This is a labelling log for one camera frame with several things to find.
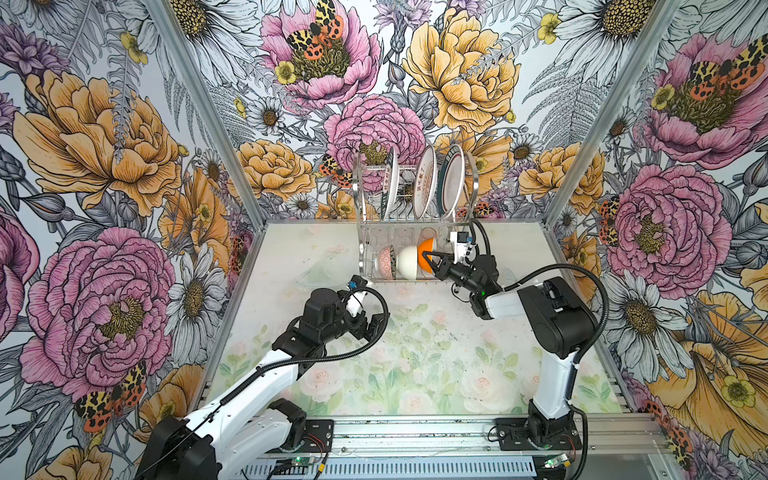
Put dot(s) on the green circuit board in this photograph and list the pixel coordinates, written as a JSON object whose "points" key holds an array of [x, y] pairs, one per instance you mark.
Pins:
{"points": [[298, 462]]}

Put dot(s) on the red patterned plate middle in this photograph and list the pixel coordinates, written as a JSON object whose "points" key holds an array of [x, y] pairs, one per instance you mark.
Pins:
{"points": [[425, 182]]}

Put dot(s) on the chrome two-tier dish rack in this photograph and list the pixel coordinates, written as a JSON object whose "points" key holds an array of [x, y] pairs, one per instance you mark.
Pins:
{"points": [[402, 229]]}

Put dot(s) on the pink drinking glass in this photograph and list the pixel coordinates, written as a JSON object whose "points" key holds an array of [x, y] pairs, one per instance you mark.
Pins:
{"points": [[427, 233]]}

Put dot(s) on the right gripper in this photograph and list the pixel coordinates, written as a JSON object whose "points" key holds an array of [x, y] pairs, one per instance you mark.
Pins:
{"points": [[442, 269]]}

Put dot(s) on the white plate left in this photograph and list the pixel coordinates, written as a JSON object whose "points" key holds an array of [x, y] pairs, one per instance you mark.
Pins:
{"points": [[392, 181]]}

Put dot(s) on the aluminium front rail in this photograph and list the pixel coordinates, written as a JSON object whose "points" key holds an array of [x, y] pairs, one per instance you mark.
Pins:
{"points": [[393, 436]]}

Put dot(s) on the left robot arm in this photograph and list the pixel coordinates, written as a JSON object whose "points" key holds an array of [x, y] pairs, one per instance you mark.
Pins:
{"points": [[250, 419]]}

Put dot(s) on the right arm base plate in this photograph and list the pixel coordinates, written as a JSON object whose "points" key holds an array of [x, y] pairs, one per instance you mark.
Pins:
{"points": [[532, 434]]}

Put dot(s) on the cream white bowl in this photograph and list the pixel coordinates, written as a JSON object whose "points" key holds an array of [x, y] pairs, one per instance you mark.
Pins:
{"points": [[407, 266]]}

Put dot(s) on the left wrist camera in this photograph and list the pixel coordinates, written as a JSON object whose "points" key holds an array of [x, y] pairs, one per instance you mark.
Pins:
{"points": [[354, 304]]}

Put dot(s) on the pink patterned bowl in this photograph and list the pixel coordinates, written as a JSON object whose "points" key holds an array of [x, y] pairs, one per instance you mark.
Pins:
{"points": [[386, 263]]}

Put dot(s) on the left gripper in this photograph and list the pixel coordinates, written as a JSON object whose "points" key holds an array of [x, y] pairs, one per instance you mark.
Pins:
{"points": [[360, 332]]}

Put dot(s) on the orange bowl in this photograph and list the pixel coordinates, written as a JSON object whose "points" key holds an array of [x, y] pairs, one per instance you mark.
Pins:
{"points": [[423, 263]]}

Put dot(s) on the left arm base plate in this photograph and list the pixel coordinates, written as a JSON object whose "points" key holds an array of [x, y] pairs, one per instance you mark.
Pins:
{"points": [[317, 437]]}

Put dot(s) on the green rimmed plate right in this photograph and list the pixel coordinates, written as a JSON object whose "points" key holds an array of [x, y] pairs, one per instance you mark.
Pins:
{"points": [[451, 181]]}

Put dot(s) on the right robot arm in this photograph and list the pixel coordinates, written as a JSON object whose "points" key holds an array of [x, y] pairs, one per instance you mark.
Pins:
{"points": [[562, 324]]}

